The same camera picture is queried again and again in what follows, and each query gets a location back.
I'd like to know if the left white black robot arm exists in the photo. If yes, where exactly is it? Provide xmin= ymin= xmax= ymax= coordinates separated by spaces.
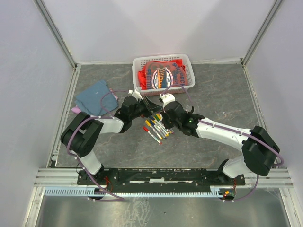
xmin=60 ymin=96 xmax=162 ymax=184

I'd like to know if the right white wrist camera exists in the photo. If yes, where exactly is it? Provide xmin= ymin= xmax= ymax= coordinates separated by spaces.
xmin=160 ymin=93 xmax=176 ymax=105

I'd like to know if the blue folded cloth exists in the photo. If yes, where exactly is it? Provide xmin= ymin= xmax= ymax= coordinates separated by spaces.
xmin=74 ymin=80 xmax=118 ymax=116

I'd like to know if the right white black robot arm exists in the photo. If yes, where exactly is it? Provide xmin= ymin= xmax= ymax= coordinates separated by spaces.
xmin=161 ymin=101 xmax=280 ymax=185

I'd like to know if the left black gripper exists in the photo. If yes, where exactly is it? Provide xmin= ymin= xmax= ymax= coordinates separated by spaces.
xmin=130 ymin=96 xmax=162 ymax=121

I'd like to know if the blue cap marker pen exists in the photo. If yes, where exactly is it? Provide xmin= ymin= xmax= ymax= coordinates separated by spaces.
xmin=149 ymin=119 xmax=169 ymax=137

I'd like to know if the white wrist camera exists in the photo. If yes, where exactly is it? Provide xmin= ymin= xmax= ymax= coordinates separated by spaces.
xmin=160 ymin=93 xmax=176 ymax=105
xmin=128 ymin=86 xmax=143 ymax=100

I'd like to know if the orange printed t-shirt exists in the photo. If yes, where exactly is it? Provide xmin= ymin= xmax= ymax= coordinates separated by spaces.
xmin=138 ymin=59 xmax=188 ymax=90

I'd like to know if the white plastic basket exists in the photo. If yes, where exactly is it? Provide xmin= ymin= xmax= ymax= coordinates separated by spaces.
xmin=132 ymin=54 xmax=196 ymax=96

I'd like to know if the yellow cap marker pen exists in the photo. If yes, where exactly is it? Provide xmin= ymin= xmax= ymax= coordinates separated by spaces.
xmin=145 ymin=120 xmax=163 ymax=140

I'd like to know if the red cap marker pen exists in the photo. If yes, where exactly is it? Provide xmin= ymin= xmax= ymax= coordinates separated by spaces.
xmin=143 ymin=126 xmax=162 ymax=144

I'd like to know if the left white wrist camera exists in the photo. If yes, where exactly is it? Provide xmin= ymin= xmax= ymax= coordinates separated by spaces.
xmin=128 ymin=86 xmax=143 ymax=100

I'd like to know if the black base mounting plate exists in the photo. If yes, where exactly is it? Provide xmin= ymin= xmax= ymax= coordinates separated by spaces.
xmin=77 ymin=167 xmax=246 ymax=192

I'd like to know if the pink folded cloth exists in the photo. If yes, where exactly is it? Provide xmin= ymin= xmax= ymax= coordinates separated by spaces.
xmin=71 ymin=88 xmax=118 ymax=116

